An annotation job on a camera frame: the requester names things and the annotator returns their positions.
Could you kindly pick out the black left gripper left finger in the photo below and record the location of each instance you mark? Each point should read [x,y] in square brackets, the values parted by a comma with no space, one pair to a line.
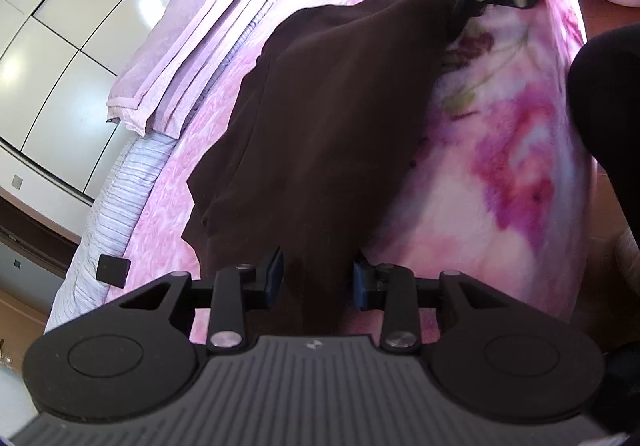
[141,351]

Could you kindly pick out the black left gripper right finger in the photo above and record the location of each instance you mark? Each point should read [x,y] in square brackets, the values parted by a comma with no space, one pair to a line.
[486,351]

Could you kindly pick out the dark brown garment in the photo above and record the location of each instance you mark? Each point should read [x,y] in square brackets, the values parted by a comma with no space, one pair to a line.
[319,140]

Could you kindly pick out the small black square object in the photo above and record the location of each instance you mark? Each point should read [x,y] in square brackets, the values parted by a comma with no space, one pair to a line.
[113,270]

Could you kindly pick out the pink floral blanket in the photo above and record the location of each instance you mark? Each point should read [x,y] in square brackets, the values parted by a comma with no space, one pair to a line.
[501,185]

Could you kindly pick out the light striped bed sheet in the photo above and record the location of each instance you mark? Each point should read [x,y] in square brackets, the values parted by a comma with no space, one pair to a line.
[110,223]

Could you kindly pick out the folded pink quilt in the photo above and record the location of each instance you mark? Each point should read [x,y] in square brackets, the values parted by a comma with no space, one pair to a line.
[165,81]

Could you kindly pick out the white wardrobe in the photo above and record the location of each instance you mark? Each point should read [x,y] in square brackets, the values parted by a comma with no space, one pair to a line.
[59,60]

